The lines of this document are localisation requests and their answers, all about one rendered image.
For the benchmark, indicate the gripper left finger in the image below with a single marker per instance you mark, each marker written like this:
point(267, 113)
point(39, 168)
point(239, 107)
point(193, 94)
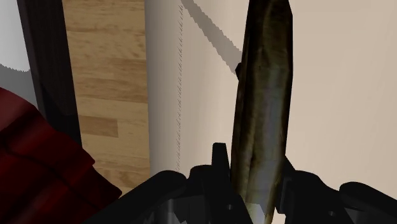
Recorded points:
point(173, 195)

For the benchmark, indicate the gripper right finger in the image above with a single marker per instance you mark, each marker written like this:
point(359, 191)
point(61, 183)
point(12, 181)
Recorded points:
point(313, 198)

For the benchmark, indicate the dark olive brown long object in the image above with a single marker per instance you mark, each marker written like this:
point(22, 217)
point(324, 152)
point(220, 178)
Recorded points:
point(263, 105)

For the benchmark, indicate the dark red sofa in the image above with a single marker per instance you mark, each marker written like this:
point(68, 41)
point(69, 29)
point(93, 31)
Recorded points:
point(40, 161)

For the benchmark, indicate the dark brown wooden furniture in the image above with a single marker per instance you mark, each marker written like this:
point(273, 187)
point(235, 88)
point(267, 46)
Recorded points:
point(49, 68)

